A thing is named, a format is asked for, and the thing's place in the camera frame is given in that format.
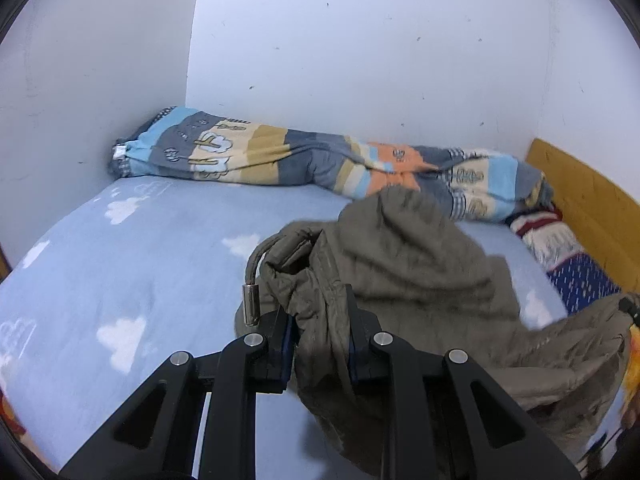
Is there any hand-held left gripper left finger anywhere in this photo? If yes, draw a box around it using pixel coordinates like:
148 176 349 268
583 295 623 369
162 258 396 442
59 309 296 480

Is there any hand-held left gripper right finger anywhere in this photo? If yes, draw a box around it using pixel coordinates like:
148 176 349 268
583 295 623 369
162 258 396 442
344 284 582 480

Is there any olive hooded puffer jacket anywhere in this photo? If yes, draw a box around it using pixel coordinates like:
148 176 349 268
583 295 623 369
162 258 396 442
234 185 638 478

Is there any red and blue printed pillow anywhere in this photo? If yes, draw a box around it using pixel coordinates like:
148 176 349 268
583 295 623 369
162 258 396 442
506 205 623 317

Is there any wooden headboard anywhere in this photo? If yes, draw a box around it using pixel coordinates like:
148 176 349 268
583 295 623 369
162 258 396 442
525 138 640 293

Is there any light blue cloud bed sheet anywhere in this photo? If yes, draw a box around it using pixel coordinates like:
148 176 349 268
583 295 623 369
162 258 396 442
0 175 631 480

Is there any striped printed fleece blanket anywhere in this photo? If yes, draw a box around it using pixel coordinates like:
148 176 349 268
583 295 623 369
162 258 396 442
109 106 555 225

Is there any orange printed cloth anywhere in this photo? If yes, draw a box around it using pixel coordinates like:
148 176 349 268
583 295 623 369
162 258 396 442
0 385 31 456

